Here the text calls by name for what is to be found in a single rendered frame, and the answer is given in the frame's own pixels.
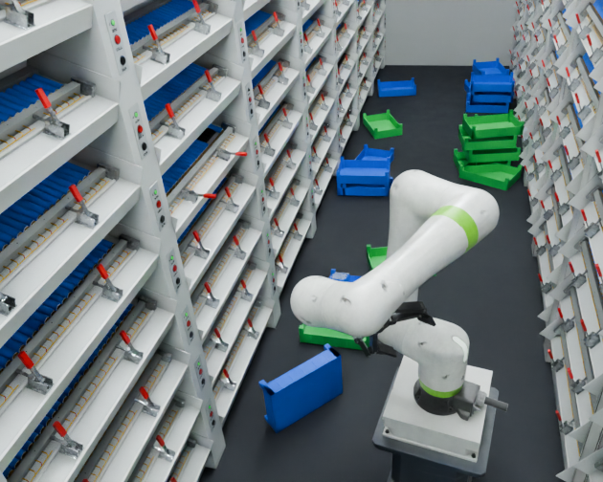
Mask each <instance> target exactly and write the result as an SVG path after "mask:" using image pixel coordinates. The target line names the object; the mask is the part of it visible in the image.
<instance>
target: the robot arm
mask: <svg viewBox="0 0 603 482"><path fill-rule="evenodd" d="M499 215H500V212H499V207H498V204H497V202H496V200H495V199H494V197H493V196H492V195H491V194H489V193H488V192H486V191H484V190H482V189H479V188H474V187H470V186H463V185H458V184H454V183H451V182H448V181H446V180H443V179H440V178H437V177H436V176H433V175H431V174H429V173H427V172H424V171H421V170H408V171H405V172H403V173H401V174H400V175H399V176H397V177H396V178H395V180H394V181H393V183H392V184H391V189H390V228H389V241H388V250H387V257H386V260H385V261H384V262H383V263H381V264H380V265H379V266H377V267H376V268H374V269H373V270H372V271H370V272H369V273H367V274H365V275H363V276H362V277H360V278H359V279H357V280H355V281H354V282H344V281H338V280H334V279H330V278H326V277H323V276H319V275H312V276H309V277H306V278H304V279H303V280H301V281H300V282H299V283H298V284H297V285H296V286H295V288H294V290H293V292H292V294H291V299H290V303H291V309H292V311H293V314H294V315H295V317H296V318H297V319H298V320H299V321H300V322H301V323H303V324H305V325H307V326H311V327H321V328H328V329H333V330H336V331H339V332H342V333H345V334H348V335H351V336H352V337H353V339H354V342H355V343H357V344H359V345H360V347H361V348H362V350H363V352H364V353H365V355H366V357H367V358H369V357H370V356H371V354H372V353H373V354H380V355H384V354H385V355H388V356H391V357H394V358H396V357H397V355H396V353H395V351H394V350H396V351H398V352H399V353H401V354H403V355H405V356H406V357H408V358H410V359H412V360H414V361H415V362H417V363H418V378H419V379H418V380H417V381H416V382H415V384H414V387H413V396H414V399H415V401H416V403H417V404H418V405H419V406H420V407H421V408H422V409H424V410H425V411H427V412H429V413H431V414H434V415H439V416H447V415H452V414H455V413H457V414H458V416H459V417H460V419H462V420H465V421H468V420H469V418H470V417H471V416H472V414H474V412H475V411H479V412H480V410H481V408H479V407H477V405H479V406H484V405H490V406H493V407H495V408H498V409H501V410H503V411H507V409H508V404H507V403H504V402H501V401H498V400H495V399H492V398H490V397H487V393H485V392H484V391H481V390H480V385H478V384H475V383H471V382H468V381H465V374H466V368H467V361H468V354H469V344H470V342H469V338H468V336H467V334H466V333H465V331H464V330H463V329H461V328H460V327H459V326H457V325H455V324H454V323H451V322H448V321H445V320H442V319H438V318H432V316H430V315H429V314H428V313H427V309H426V307H425V305H424V303H423V302H422V301H417V297H418V288H419V287H420V286H421V285H422V284H423V283H424V282H426V281H427V280H428V279H429V278H431V277H432V276H433V275H434V274H436V273H437V272H439V271H440V270H442V269H443V268H445V267H446V266H448V265H449V264H451V263H452V262H454V261H455V260H456V259H458V258H459V257H461V256H462V255H463V254H465V253H466V252H468V251H469V250H470V249H472V248H473V247H474V246H475V245H477V244H478V243H479V242H480V241H481V240H482V239H483V238H484V237H485V236H486V235H488V234H489V233H490V232H491V231H492V230H493V229H494V228H495V227H496V225H497V223H498V220H499ZM368 336H369V347H367V346H366V344H365V342H364V341H363V338H364V337H368ZM377 340H380V341H381V342H383V343H381V342H378V341H377Z"/></svg>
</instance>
